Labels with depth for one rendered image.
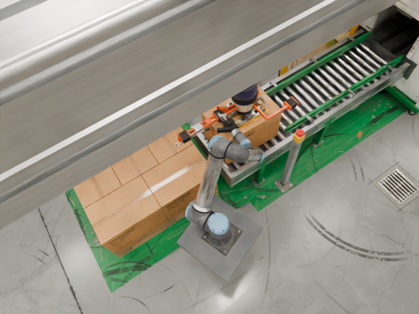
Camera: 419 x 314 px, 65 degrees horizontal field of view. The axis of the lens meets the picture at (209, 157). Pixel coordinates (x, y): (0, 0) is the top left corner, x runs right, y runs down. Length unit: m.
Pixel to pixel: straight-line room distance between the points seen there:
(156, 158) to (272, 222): 1.35
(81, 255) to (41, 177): 3.47
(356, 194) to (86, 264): 2.88
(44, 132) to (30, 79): 0.04
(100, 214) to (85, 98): 2.96
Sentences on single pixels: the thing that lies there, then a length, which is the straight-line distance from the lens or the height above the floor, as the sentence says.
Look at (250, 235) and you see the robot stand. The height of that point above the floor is 0.75.
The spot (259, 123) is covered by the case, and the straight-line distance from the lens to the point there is 2.88.
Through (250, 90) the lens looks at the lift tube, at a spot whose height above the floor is 1.31.
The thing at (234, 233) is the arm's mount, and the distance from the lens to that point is 2.65.
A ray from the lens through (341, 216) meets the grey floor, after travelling 3.67.
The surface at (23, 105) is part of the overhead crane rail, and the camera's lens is 0.20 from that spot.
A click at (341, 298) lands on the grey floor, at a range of 3.48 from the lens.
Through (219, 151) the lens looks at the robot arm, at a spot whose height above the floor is 1.46.
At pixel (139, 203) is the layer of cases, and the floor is 0.54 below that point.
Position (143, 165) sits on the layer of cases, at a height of 0.54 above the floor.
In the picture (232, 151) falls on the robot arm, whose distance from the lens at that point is 2.11.
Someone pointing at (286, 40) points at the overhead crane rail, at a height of 3.12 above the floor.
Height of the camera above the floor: 3.32
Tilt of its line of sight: 61 degrees down
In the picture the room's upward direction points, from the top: 8 degrees counter-clockwise
